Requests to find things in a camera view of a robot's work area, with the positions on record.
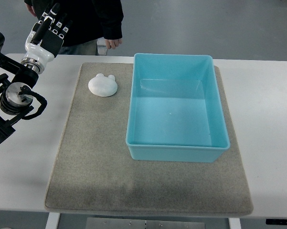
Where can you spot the white right table leg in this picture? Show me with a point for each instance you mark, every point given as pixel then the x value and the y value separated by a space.
pixel 234 223

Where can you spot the lower floor socket plate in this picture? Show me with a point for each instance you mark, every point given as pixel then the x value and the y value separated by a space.
pixel 101 47

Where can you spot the metal table base plate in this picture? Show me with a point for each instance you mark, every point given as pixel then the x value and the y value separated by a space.
pixel 108 223

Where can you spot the person's bare hand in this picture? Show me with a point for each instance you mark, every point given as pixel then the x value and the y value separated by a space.
pixel 113 44

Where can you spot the black table control panel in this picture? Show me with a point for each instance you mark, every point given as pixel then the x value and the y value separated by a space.
pixel 282 222

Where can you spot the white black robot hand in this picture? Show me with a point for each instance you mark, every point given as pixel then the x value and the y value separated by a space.
pixel 46 38

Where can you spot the person in black jacket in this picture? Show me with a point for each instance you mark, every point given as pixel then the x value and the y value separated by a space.
pixel 92 19

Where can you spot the white table leg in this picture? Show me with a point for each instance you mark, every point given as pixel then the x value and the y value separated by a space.
pixel 52 221
pixel 234 223

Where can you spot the grey felt mat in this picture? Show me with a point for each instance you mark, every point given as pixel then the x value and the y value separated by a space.
pixel 94 172

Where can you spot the white rabbit head toy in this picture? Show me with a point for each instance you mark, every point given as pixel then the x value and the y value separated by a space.
pixel 103 86

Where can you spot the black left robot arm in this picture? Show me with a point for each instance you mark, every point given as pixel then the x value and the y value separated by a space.
pixel 16 96

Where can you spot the white left table leg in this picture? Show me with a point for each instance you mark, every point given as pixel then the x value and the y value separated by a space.
pixel 52 221

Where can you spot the blue plastic box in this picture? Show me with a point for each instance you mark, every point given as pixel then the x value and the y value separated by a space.
pixel 175 111

